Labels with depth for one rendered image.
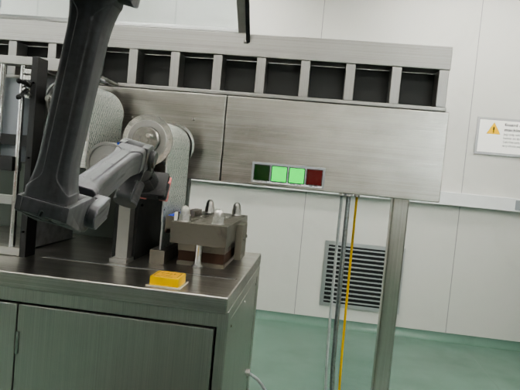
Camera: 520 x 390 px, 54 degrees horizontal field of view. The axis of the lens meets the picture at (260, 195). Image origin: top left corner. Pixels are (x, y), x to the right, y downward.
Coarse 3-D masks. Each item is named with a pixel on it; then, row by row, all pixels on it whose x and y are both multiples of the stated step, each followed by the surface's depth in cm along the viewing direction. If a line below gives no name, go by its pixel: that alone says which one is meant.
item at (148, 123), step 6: (144, 120) 147; (150, 120) 147; (132, 126) 147; (138, 126) 147; (150, 126) 147; (156, 126) 146; (132, 132) 147; (162, 132) 146; (162, 138) 146; (162, 144) 146; (156, 150) 147; (162, 150) 146
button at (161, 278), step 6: (150, 276) 121; (156, 276) 121; (162, 276) 122; (168, 276) 122; (174, 276) 123; (180, 276) 123; (150, 282) 121; (156, 282) 121; (162, 282) 121; (168, 282) 121; (174, 282) 121; (180, 282) 123
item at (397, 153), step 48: (144, 96) 181; (192, 96) 179; (240, 144) 178; (288, 144) 176; (336, 144) 174; (384, 144) 172; (432, 144) 170; (336, 192) 174; (384, 192) 173; (432, 192) 171
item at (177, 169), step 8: (168, 160) 148; (176, 160) 157; (184, 160) 166; (168, 168) 149; (176, 168) 158; (184, 168) 166; (176, 176) 158; (184, 176) 168; (176, 184) 159; (184, 184) 168; (176, 192) 160; (184, 192) 169; (168, 200) 152; (176, 200) 161; (184, 200) 170; (168, 208) 153; (176, 208) 162
